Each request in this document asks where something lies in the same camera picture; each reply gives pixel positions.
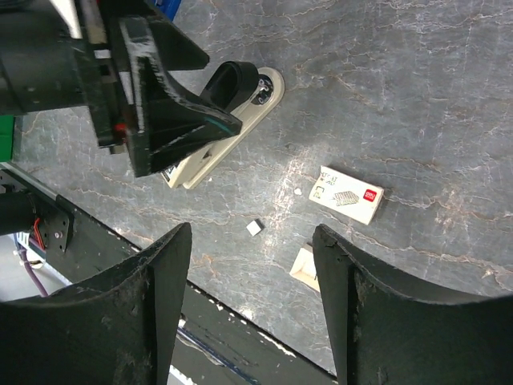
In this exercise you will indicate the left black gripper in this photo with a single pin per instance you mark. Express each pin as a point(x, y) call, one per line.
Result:
point(131, 50)

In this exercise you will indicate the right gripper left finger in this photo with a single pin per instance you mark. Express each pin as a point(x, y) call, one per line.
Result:
point(117, 327)

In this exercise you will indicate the small silver staple strip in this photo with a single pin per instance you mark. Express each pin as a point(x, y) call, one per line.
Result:
point(254, 227)

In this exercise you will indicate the blue stapler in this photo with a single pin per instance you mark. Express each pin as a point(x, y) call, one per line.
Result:
point(168, 7)

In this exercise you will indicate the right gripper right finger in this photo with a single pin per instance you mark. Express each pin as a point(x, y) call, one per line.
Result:
point(386, 326)

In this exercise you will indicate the white staple box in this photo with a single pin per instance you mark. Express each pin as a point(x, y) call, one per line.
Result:
point(303, 268)

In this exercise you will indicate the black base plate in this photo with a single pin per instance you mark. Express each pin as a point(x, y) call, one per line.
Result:
point(214, 344)

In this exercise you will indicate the staple box with red mark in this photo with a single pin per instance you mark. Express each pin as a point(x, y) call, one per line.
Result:
point(346, 195)

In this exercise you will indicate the green plastic bin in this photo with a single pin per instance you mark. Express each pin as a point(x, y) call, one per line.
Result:
point(7, 124)

